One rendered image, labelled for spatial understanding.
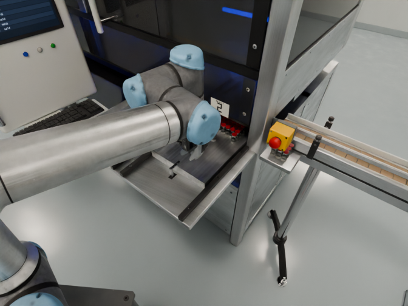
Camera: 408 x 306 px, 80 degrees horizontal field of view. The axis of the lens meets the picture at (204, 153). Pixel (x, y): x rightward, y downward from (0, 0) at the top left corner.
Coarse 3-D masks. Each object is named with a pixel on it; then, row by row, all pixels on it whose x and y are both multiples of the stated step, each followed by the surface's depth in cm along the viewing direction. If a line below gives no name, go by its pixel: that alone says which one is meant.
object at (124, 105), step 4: (124, 100) 116; (120, 104) 115; (124, 104) 117; (128, 104) 118; (112, 108) 112; (116, 108) 114; (120, 108) 116; (124, 108) 117; (128, 108) 117; (104, 112) 109; (108, 112) 111; (112, 112) 113
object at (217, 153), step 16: (176, 144) 100; (208, 144) 100; (224, 144) 100; (240, 144) 100; (160, 160) 93; (176, 160) 94; (192, 160) 94; (208, 160) 94; (224, 160) 94; (192, 176) 84; (208, 176) 88
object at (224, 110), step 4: (212, 100) 94; (216, 100) 93; (212, 104) 95; (216, 104) 94; (224, 104) 92; (216, 108) 95; (224, 108) 93; (228, 108) 91; (224, 112) 94; (228, 112) 93; (224, 116) 95
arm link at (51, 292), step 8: (32, 288) 52; (40, 288) 53; (48, 288) 54; (56, 288) 55; (16, 296) 50; (24, 296) 49; (32, 296) 49; (40, 296) 49; (48, 296) 50; (56, 296) 53; (8, 304) 50; (16, 304) 48; (24, 304) 48; (32, 304) 48; (40, 304) 49; (48, 304) 49; (56, 304) 49; (64, 304) 53
